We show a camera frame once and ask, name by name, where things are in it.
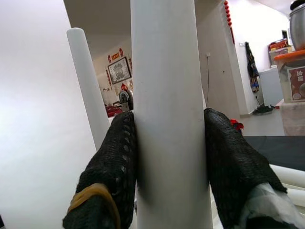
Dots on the dark hanging clothes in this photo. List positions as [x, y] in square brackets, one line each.
[252, 69]

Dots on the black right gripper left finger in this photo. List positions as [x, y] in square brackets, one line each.
[104, 167]

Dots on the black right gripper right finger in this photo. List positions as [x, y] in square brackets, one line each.
[228, 162]

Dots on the black floor item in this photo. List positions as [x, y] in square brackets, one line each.
[264, 109]

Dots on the beige striped cloth cover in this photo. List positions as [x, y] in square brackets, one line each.
[294, 119]

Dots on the red low seat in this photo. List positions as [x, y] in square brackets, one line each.
[114, 111]

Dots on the large steel pot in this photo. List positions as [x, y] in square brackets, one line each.
[299, 28]

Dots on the white low cabinet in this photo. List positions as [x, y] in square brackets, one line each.
[271, 88]

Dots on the dark spoked wheel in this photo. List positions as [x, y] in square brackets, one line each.
[125, 96]

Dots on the framed wall picture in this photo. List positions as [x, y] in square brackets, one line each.
[119, 71]

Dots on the red printed carton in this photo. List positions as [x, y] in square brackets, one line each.
[280, 44]

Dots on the orange lidded plastic container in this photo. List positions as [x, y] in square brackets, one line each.
[290, 56]

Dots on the red cloth bundle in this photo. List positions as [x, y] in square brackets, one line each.
[236, 123]

